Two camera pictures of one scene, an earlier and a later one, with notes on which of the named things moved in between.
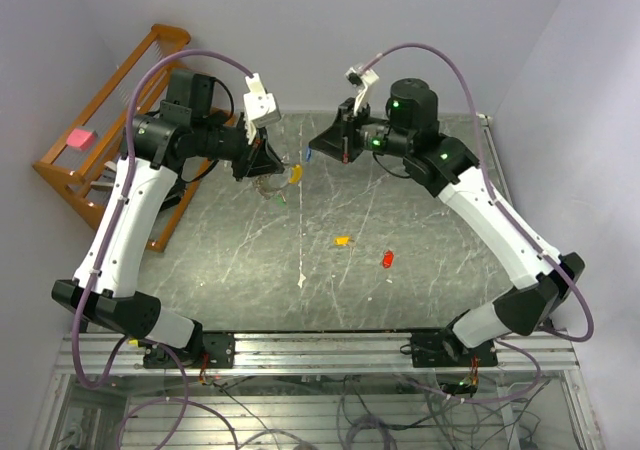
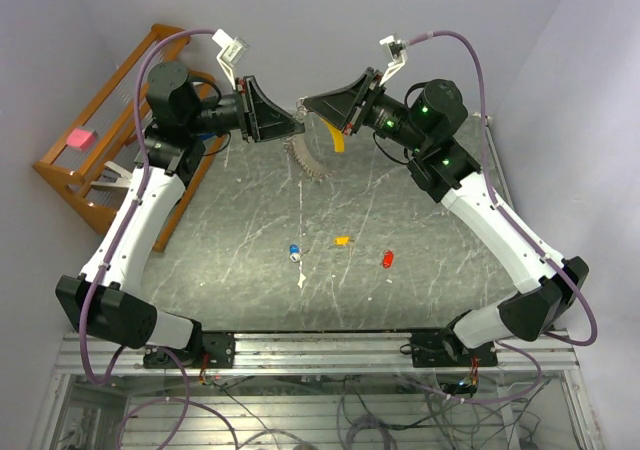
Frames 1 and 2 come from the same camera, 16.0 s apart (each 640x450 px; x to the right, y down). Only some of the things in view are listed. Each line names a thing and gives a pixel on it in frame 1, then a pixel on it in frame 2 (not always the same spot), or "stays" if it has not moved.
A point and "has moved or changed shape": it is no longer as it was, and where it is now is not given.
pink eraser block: (80, 138) stays
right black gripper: (340, 139) → (343, 108)
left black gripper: (256, 158) → (260, 119)
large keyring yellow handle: (271, 183) has moved or changed shape
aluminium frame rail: (372, 353) stays
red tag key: (388, 259) stays
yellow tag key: (343, 240) stays
